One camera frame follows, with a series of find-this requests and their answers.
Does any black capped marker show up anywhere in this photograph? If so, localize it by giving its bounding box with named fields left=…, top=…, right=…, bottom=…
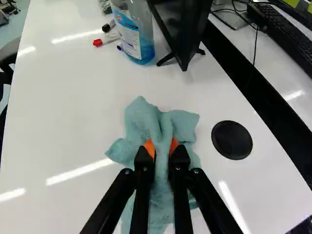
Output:
left=101, top=19, right=117, bottom=33

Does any white adjacent table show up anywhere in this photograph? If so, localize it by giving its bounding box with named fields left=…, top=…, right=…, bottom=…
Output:
left=209, top=0, right=312, bottom=127

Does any blue liquid spray bottle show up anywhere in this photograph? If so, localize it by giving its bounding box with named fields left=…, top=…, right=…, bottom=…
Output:
left=111, top=0, right=156, bottom=66

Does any black monitor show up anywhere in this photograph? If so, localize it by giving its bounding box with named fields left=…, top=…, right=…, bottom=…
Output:
left=146, top=0, right=212, bottom=72

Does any black keyboard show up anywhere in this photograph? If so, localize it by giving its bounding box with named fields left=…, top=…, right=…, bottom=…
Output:
left=246, top=2, right=312, bottom=79

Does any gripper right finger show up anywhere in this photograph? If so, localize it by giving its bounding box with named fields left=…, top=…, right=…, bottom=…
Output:
left=168, top=137, right=244, bottom=234

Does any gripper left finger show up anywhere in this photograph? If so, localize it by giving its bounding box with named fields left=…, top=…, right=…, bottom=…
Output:
left=79, top=137, right=156, bottom=234

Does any green towel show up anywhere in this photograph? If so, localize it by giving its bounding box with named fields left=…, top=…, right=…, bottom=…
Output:
left=104, top=96, right=202, bottom=234

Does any red capped marker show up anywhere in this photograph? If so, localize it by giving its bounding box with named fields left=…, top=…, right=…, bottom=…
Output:
left=92, top=33, right=122, bottom=47

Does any grey flat device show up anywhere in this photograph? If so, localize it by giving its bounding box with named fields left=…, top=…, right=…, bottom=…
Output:
left=211, top=9, right=252, bottom=30

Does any black cable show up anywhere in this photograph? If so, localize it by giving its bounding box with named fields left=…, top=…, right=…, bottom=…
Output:
left=211, top=0, right=259, bottom=67

